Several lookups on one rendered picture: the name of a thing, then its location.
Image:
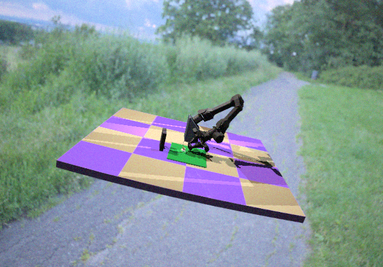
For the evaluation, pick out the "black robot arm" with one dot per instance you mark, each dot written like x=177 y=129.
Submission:
x=222 y=125

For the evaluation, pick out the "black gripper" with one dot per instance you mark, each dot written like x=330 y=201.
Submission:
x=201 y=143

